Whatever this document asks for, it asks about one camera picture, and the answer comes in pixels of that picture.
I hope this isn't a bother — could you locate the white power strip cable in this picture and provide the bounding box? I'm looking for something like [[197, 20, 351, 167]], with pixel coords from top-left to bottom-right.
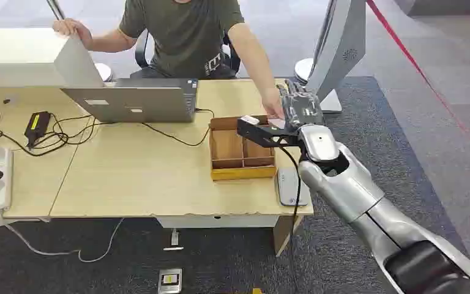
[[0, 210, 125, 264]]

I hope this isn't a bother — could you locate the black laptop cable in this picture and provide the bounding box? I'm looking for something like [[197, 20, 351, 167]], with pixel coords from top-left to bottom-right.
[[141, 108, 216, 148]]

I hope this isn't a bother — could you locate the wooden card box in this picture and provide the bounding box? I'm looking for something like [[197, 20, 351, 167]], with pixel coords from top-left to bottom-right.
[[209, 115, 278, 182]]

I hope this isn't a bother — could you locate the silver monitor with stand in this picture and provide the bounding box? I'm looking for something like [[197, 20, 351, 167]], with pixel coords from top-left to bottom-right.
[[293, 0, 367, 114]]

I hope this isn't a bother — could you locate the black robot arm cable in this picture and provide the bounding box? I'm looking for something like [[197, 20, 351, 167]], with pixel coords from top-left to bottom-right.
[[279, 146, 303, 294]]

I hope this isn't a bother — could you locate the white monitor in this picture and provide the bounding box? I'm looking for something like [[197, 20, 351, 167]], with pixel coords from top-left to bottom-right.
[[0, 27, 105, 89]]

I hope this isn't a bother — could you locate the steel floor socket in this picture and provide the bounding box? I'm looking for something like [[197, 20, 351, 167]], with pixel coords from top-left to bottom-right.
[[157, 268, 184, 294]]

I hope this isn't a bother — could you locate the white under-desk panel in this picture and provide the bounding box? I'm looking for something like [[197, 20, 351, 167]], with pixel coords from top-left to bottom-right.
[[155, 214, 280, 229]]

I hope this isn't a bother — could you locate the grey flat pad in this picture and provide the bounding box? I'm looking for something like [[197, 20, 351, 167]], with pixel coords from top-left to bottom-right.
[[275, 165, 312, 207]]

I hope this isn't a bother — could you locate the silver laptop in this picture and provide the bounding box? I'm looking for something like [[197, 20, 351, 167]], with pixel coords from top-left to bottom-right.
[[61, 78, 199, 124]]

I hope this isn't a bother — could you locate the person's left hand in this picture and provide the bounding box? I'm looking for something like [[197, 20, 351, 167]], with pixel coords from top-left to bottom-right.
[[261, 86, 287, 121]]

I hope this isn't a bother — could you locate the black power adapter yellow label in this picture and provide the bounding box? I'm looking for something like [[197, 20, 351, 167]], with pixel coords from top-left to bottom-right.
[[23, 111, 53, 149]]

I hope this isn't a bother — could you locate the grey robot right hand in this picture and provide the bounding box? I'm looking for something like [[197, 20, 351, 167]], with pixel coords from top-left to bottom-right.
[[277, 79, 326, 131]]

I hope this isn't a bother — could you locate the white floor bracket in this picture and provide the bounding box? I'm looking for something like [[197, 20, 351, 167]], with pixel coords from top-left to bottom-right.
[[163, 228, 185, 252]]

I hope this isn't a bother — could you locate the person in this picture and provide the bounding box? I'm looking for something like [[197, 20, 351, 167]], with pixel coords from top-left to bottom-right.
[[118, 0, 246, 80]]

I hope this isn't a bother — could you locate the grey pole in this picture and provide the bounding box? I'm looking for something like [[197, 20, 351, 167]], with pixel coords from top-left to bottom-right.
[[46, 0, 66, 21]]

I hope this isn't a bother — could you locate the black adapter cable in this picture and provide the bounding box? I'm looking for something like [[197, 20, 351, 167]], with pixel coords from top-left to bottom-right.
[[0, 106, 100, 158]]

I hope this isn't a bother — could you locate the wooden desk leg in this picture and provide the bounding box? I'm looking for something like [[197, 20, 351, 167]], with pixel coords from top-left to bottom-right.
[[272, 215, 305, 257]]

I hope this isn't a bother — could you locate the person's right hand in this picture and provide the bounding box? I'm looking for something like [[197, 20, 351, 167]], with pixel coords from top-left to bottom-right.
[[52, 18, 93, 46]]

